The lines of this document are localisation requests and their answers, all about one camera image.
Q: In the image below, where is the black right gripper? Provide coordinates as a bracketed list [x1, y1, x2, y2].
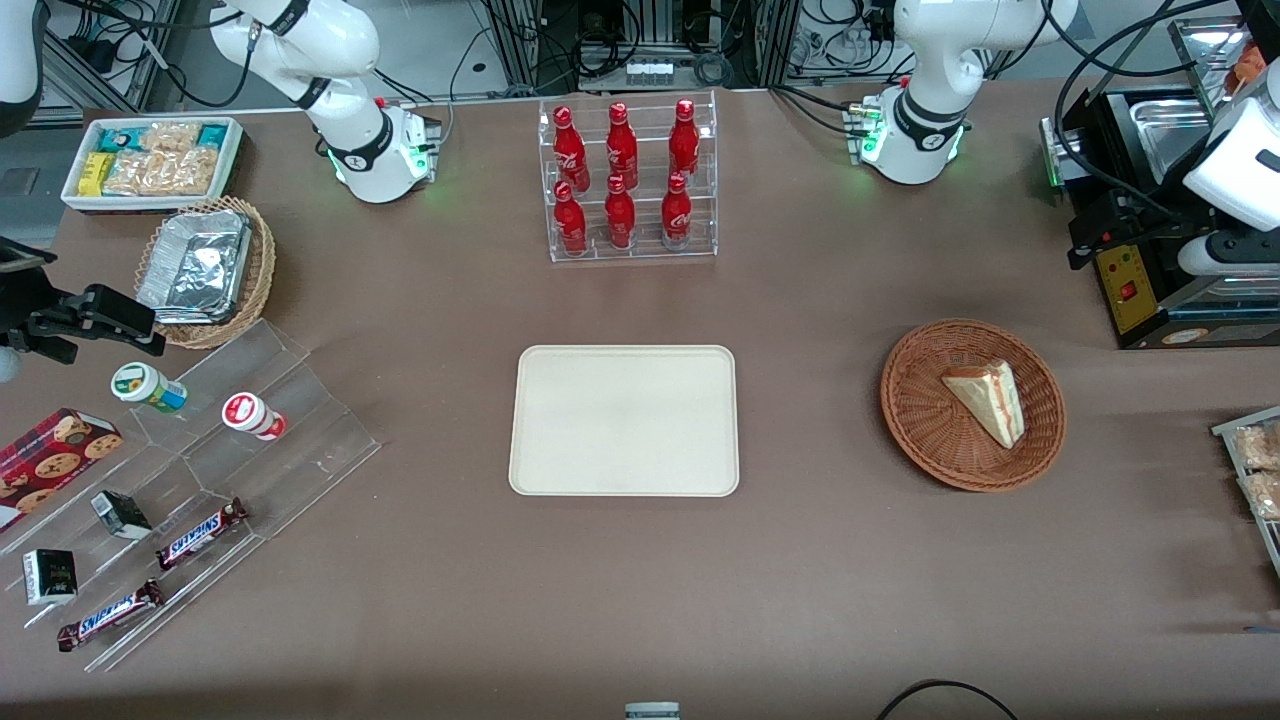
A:
[0, 266, 167, 365]

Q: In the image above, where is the triangle sandwich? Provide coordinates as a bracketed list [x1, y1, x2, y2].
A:
[941, 360, 1027, 450]

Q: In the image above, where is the light wicker basket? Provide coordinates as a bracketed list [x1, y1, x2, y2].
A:
[134, 195, 278, 351]

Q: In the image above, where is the beige plastic tray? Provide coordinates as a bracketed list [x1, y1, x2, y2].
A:
[508, 345, 741, 498]

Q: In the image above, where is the round brown wicker basket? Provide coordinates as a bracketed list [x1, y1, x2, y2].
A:
[880, 318, 1067, 493]

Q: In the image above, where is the metal tray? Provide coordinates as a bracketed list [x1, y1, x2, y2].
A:
[1209, 404, 1280, 578]

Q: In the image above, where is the green-lidded white cup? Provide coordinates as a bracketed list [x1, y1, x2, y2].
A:
[110, 361, 189, 415]

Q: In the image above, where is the stack of foil trays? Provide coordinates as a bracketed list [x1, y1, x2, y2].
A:
[136, 209, 254, 325]

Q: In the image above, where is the yellow snack pack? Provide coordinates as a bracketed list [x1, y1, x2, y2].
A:
[77, 151, 117, 198]

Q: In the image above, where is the clear bag of crackers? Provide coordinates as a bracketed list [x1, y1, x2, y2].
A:
[103, 121, 222, 197]

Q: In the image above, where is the red-lidded white cup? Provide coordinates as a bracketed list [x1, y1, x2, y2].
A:
[221, 391, 289, 443]

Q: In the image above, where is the red cookie box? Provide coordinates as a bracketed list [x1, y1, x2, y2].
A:
[0, 406, 125, 535]

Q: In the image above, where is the small black box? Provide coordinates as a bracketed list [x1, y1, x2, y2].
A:
[21, 548, 79, 607]
[89, 489, 154, 542]

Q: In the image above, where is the white rectangular snack bin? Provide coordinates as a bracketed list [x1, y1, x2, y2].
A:
[60, 116, 245, 214]

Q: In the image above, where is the clear acrylic stepped display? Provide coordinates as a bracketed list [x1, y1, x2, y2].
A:
[0, 319, 384, 674]

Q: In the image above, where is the brown Snickers bar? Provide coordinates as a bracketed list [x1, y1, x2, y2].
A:
[154, 497, 250, 573]
[56, 578, 167, 654]

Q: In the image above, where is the red cola bottle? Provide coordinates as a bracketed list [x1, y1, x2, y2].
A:
[660, 171, 695, 249]
[603, 175, 639, 251]
[605, 101, 640, 191]
[667, 98, 702, 182]
[553, 106, 592, 194]
[553, 180, 590, 257]

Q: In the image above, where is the clear acrylic bottle rack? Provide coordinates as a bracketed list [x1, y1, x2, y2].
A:
[538, 90, 719, 264]

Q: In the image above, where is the black sealing machine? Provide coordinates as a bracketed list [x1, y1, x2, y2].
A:
[1038, 18, 1280, 351]

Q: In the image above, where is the clear bag of snacks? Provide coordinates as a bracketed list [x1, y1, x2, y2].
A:
[1230, 423, 1280, 472]
[1240, 470, 1280, 522]

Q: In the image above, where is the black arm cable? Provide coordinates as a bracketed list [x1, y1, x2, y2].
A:
[1040, 0, 1216, 216]

